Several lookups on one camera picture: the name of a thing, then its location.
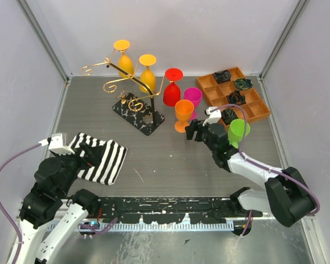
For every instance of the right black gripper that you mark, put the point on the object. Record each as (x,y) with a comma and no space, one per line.
(194,126)

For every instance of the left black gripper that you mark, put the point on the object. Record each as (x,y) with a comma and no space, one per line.
(94,157)

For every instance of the orange plastic wine glass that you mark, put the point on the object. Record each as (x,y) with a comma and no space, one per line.
(183,112)

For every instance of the red plastic wine glass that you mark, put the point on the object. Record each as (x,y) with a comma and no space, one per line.
(172,93)

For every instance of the gold wine glass rack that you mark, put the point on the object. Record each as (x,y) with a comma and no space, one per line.
(140,112)

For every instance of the yellow plastic wine glass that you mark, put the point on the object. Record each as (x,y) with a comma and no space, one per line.
(124,63)

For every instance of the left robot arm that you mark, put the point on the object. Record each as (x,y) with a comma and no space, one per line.
(53,180)

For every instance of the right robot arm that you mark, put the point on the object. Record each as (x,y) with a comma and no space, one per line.
(285,193)

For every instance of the pink plastic wine glass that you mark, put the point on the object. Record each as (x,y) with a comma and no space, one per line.
(193,95)

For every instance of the green plastic wine glass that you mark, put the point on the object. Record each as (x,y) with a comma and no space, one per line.
(237,129)

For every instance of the black white striped cloth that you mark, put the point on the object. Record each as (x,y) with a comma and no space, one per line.
(111,159)

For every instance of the dark rose bottom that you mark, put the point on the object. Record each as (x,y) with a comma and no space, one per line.
(228,115)

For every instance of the dark red rose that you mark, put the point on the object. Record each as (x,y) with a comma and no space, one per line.
(236,98)

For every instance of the dark rose top left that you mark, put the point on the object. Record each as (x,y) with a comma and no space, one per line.
(222,76)

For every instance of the dark green rose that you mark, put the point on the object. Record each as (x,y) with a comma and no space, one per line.
(243,84)

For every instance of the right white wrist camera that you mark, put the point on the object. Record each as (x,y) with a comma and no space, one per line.
(213,115)

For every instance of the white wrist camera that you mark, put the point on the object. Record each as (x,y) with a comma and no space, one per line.
(57,143)
(213,115)

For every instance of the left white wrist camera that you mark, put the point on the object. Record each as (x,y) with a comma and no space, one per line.
(57,143)

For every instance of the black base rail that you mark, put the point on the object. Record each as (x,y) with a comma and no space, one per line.
(167,210)

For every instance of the white slotted cable duct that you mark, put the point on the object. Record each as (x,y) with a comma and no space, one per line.
(184,226)

